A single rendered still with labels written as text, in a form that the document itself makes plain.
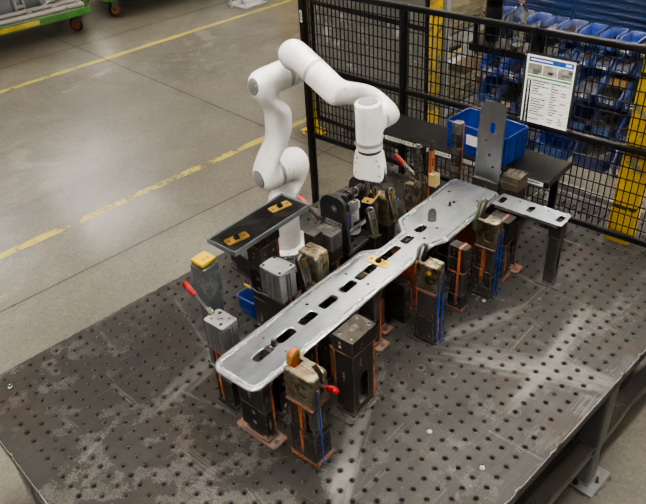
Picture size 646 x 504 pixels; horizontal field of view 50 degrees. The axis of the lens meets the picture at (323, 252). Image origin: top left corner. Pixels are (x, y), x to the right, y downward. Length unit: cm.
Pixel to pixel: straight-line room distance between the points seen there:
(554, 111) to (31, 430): 230
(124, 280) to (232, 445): 217
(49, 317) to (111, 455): 191
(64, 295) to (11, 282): 40
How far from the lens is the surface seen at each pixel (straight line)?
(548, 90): 302
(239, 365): 209
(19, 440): 253
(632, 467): 325
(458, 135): 298
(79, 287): 433
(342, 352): 213
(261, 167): 261
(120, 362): 266
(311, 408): 200
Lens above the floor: 244
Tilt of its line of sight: 35 degrees down
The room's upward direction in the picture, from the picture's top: 4 degrees counter-clockwise
